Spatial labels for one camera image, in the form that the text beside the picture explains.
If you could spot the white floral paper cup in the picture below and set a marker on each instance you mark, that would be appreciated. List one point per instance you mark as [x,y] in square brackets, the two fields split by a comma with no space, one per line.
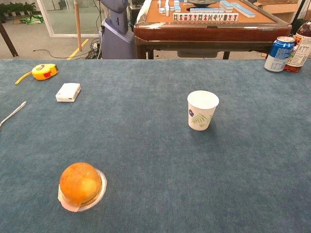
[202,114]

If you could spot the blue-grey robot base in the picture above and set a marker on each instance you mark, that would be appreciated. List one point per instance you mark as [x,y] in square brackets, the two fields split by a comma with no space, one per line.
[116,41]

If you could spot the orange jelly cup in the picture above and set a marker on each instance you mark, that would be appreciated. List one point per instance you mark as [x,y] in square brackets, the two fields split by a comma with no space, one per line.
[80,183]

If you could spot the blue table cloth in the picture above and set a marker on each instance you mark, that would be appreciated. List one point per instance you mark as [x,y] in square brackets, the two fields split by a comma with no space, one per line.
[145,145]

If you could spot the small white plastic box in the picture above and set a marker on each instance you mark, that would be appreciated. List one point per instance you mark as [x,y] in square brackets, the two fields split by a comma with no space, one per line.
[68,92]

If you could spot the brown mahjong table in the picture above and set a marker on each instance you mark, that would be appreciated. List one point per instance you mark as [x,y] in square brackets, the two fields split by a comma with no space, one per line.
[206,30]

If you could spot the face-up mahjong tile row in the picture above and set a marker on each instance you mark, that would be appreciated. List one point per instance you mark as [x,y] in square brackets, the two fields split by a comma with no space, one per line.
[206,17]

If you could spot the blue-backed mahjong tile row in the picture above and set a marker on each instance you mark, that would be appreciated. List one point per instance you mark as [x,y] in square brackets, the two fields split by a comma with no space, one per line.
[243,10]
[206,10]

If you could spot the yellow tape measure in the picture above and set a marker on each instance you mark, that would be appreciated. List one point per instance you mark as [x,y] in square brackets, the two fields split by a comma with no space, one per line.
[45,71]

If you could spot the wooden pole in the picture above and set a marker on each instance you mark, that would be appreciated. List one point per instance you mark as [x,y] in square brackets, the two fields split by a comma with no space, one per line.
[77,24]

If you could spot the glass door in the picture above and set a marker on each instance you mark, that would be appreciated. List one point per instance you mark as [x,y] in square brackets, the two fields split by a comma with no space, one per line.
[68,17]

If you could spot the blue soda can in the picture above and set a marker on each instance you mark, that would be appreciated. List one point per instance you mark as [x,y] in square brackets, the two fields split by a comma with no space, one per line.
[279,54]

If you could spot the metal spoon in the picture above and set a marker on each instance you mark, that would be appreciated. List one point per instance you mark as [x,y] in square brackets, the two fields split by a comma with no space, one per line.
[14,112]

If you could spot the green bag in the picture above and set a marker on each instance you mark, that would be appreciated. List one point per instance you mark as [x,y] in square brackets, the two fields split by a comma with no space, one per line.
[32,19]

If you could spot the dark drink bottle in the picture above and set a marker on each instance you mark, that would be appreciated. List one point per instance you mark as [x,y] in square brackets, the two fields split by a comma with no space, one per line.
[301,48]

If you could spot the cardboard box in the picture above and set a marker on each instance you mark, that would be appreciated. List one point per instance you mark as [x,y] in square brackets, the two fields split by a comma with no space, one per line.
[279,9]

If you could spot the dark slanted table leg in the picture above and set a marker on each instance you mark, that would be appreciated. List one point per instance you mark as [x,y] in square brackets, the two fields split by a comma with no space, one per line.
[8,41]

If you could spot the potted green plants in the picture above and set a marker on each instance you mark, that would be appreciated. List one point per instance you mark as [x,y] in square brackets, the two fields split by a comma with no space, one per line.
[17,8]

